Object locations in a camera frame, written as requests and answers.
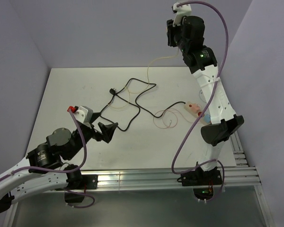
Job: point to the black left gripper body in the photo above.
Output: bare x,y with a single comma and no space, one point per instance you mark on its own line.
89,133

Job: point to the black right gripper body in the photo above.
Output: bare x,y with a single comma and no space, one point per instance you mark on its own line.
173,32

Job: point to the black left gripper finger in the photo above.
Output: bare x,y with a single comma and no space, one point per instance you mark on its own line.
95,115
107,131

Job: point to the pink charger plug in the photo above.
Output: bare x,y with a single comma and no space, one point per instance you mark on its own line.
194,108

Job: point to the blue charger plug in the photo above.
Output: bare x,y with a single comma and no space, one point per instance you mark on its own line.
207,118

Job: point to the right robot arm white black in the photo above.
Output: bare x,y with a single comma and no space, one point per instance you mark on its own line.
187,33

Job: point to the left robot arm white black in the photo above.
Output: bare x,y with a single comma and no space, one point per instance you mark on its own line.
41,171

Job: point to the beige power strip red sockets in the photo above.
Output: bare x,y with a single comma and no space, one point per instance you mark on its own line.
195,115

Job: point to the left wrist camera grey red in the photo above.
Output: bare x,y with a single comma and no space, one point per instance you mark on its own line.
82,114

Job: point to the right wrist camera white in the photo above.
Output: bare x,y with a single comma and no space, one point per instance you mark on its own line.
180,12

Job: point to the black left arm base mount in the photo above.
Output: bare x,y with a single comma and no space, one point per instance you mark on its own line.
89,182

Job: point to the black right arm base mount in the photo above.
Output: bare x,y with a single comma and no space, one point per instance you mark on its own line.
205,179

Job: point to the aluminium frame rail front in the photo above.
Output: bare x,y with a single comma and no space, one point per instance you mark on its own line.
161,179

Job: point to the aluminium side rail right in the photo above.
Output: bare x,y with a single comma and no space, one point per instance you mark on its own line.
239,146

